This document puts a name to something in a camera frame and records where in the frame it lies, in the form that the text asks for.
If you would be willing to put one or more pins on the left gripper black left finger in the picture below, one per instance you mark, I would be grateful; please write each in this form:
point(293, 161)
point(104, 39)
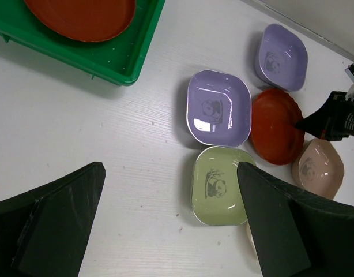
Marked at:
point(45, 231)

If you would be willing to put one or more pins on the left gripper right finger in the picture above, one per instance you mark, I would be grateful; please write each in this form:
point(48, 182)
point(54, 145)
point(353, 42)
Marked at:
point(295, 232)

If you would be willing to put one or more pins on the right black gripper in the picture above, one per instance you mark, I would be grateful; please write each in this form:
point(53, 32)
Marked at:
point(333, 121)

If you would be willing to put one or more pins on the red round plate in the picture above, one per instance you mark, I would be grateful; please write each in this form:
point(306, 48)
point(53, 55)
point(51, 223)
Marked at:
point(85, 20)
point(273, 132)

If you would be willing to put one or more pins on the green plastic bin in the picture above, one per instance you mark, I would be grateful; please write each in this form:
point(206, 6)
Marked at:
point(118, 60)

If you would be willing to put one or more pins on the pink square bowl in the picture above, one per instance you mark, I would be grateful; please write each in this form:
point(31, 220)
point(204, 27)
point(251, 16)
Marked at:
point(319, 169)

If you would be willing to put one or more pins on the cream square bowl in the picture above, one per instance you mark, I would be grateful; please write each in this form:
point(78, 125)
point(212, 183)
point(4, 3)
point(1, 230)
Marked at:
point(250, 239)

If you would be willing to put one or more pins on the purple square bowl far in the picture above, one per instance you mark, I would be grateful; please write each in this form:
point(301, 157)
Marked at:
point(281, 59)

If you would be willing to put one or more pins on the purple square bowl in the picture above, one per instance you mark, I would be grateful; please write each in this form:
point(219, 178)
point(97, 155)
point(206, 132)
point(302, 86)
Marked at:
point(218, 109)
point(281, 59)

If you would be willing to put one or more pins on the green square bowl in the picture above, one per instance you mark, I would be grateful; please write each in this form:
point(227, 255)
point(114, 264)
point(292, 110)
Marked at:
point(215, 193)

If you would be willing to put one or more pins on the purple square bowl near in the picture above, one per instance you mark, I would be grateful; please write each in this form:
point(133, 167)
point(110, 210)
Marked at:
point(218, 109)

